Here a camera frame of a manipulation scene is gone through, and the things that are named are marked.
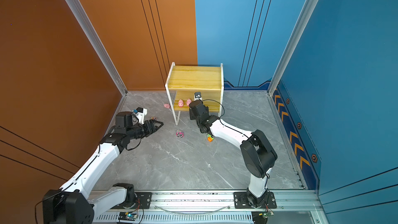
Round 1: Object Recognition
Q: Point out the wooden two-tier shelf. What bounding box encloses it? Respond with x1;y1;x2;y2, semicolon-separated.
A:
165;62;224;124

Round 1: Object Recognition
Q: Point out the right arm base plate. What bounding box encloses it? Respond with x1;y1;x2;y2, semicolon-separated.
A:
233;190;277;209

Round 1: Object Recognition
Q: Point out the aluminium corner post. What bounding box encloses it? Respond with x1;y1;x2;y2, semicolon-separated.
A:
65;0;128;96
267;0;319;96

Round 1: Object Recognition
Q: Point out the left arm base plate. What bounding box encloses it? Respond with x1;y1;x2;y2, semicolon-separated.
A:
112;192;152;210

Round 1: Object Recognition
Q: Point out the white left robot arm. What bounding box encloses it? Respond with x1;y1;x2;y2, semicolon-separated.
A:
40;107;164;224

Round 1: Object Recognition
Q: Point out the left controller board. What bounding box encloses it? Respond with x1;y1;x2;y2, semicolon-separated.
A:
117;212;139;223

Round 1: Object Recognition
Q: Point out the green orange toy car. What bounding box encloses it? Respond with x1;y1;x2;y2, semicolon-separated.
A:
207;134;214;142

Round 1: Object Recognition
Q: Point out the aluminium mounting rail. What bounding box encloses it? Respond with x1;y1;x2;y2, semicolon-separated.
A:
89;190;328;224

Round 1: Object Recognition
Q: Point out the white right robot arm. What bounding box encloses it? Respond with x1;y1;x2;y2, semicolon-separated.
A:
189;100;278;208

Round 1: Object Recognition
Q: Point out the controller board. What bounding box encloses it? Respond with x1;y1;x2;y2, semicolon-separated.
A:
251;211;274;224
117;212;139;223

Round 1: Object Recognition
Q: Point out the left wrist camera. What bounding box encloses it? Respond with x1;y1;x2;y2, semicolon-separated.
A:
133;107;147;124

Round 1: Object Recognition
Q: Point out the left aluminium corner post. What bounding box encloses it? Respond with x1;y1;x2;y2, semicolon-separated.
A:
65;0;128;96

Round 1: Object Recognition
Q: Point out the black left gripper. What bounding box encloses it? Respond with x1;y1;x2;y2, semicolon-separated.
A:
127;119;164;142

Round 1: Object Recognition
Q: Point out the right aluminium corner post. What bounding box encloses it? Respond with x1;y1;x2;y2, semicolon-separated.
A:
267;0;319;96

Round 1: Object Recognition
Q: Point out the pink teal toy van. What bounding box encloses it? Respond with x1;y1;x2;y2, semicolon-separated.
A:
176;130;184;138

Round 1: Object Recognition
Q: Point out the right controller board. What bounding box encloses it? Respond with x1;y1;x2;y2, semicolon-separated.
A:
251;211;274;224

